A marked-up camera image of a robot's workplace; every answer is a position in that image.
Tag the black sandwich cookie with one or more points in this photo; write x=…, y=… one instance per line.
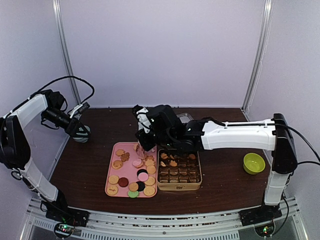
x=141, y=171
x=141, y=186

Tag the black sandwich cookie lower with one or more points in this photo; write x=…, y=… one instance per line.
x=141, y=186

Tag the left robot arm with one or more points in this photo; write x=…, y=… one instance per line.
x=15, y=151

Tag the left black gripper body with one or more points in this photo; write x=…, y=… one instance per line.
x=68, y=129

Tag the metal serving tongs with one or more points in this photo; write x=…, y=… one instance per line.
x=141, y=152

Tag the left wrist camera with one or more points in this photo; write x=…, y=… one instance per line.
x=78, y=109

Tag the chocolate chip cookie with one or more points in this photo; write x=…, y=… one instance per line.
x=117, y=164

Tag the pink sandwich cookie upper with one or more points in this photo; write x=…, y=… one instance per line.
x=137, y=163

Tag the silver tin lid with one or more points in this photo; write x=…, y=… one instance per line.
x=185, y=117

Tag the brown chocolate cookie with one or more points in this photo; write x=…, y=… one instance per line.
x=123, y=182

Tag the left aluminium frame post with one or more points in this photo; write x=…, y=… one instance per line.
x=64, y=48

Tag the pink sandwich cookie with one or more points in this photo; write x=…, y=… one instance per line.
x=137, y=163
x=143, y=177

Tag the yellow dotted cookie corner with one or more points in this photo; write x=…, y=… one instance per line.
x=149, y=191

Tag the black sandwich cookie upper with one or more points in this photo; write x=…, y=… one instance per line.
x=141, y=171

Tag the pale blue ceramic bowl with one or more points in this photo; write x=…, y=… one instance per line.
x=82, y=140

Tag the aluminium frame post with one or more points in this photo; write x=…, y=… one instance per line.
x=64, y=48
x=258, y=60

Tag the swirl butter cookie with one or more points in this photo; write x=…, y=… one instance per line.
x=164, y=156

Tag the green sandwich cookie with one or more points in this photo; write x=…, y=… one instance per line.
x=133, y=194

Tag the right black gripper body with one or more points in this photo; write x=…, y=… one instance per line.
x=162, y=139

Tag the lone yellow sandwich cookie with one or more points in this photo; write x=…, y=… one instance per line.
x=136, y=146

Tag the gold cookie tin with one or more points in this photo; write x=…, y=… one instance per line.
x=186, y=176

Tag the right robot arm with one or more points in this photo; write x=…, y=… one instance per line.
x=160, y=126

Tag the yellow cookie with pink sword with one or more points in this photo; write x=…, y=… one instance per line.
x=111, y=190

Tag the yellow dotted cookie middle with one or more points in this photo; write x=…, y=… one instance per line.
x=150, y=181

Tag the gingerbread brown leaf cookie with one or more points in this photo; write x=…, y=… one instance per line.
x=125, y=157

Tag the pink sandwich cookie lower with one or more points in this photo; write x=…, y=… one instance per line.
x=143, y=177

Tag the leaf shaped tan cookie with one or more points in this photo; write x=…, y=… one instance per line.
x=173, y=163

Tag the pink plastic tray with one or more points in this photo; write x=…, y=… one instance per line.
x=128, y=170

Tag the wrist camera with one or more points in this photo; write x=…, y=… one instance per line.
x=78, y=109
x=144, y=124

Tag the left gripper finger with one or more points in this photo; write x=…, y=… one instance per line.
x=84, y=128
x=81, y=135

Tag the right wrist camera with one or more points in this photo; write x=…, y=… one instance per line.
x=144, y=124

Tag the round tan cookie right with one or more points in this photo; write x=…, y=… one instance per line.
x=151, y=169

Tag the green plastic bowl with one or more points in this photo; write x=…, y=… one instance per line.
x=253, y=163

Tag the right aluminium frame post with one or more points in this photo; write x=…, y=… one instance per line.
x=258, y=60

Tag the front aluminium rail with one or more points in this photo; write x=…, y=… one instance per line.
x=223, y=225

